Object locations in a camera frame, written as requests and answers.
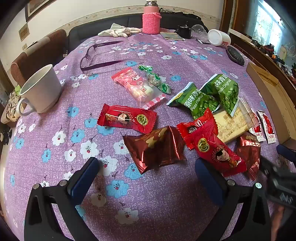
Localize pink snack packet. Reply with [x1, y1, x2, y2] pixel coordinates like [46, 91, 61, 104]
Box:
[111, 68, 167, 110]

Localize small notebook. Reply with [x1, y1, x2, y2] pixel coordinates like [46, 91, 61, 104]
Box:
[159, 31, 185, 41]

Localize dark clothes pile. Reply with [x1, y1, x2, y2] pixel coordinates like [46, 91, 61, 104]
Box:
[159, 8, 201, 21]

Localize white gloves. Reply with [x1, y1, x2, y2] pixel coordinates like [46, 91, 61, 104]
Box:
[98, 23, 143, 39]

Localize small black container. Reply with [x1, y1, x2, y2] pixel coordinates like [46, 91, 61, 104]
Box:
[177, 24, 193, 39]

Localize brown chair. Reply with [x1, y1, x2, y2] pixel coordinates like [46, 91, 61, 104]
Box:
[10, 29, 70, 88]

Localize white plastic jar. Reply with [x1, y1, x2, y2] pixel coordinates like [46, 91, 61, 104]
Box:
[207, 29, 232, 47]

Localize black sofa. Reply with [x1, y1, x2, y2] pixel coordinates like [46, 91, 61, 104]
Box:
[68, 9, 210, 50]

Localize purple eyeglasses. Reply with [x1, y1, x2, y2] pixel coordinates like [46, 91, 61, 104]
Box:
[80, 40, 146, 74]

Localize clear green-ended candy packet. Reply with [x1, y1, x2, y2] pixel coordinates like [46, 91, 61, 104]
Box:
[138, 65, 172, 94]

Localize wooden cabinet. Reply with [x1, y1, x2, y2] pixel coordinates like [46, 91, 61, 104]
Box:
[228, 32, 296, 102]

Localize etched glass panel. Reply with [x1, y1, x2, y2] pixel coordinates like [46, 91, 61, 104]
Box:
[245, 0, 296, 58]

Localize red candy packet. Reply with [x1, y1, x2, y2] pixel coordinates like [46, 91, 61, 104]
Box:
[97, 103, 157, 134]
[177, 108, 247, 178]

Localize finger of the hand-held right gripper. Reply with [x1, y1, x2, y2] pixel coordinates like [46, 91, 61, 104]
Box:
[277, 144, 296, 160]
[260, 157, 279, 178]

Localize framed wall painting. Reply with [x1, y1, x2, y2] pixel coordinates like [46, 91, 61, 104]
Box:
[24, 0, 57, 22]

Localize white cup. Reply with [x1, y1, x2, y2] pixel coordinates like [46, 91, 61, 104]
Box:
[16, 64, 62, 116]

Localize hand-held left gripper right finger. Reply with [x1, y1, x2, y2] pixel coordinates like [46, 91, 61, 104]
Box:
[195, 158, 273, 241]

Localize floral cushion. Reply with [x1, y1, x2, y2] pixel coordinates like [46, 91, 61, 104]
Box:
[1, 85, 26, 123]

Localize beige cracker packet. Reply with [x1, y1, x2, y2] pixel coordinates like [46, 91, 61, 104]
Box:
[213, 97, 257, 144]

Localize person's right hand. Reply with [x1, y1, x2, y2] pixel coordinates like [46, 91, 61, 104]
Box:
[271, 205, 287, 241]

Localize dark red foil packet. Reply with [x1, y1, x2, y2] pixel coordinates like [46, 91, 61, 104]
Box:
[122, 126, 186, 175]
[234, 133, 262, 181]

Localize cardboard box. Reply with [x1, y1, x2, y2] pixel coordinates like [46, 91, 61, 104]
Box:
[246, 62, 296, 144]

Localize pink knit-sleeved thermos bottle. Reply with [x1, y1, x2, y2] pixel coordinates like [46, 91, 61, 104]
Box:
[142, 0, 162, 35]

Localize pile of cabinet clutter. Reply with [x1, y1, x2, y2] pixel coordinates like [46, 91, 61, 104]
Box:
[251, 39, 296, 79]

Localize purple floral tablecloth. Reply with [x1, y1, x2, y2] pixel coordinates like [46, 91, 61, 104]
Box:
[0, 28, 296, 241]

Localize black glasses case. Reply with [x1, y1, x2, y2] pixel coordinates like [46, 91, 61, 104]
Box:
[225, 46, 245, 66]

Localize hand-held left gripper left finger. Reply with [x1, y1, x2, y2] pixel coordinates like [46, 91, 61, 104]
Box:
[24, 157, 100, 241]

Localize wall plaque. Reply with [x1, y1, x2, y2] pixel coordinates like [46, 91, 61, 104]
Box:
[18, 24, 30, 42]

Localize green pea snack packet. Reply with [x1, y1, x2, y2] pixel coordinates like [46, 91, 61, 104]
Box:
[166, 82, 220, 120]
[199, 74, 239, 117]

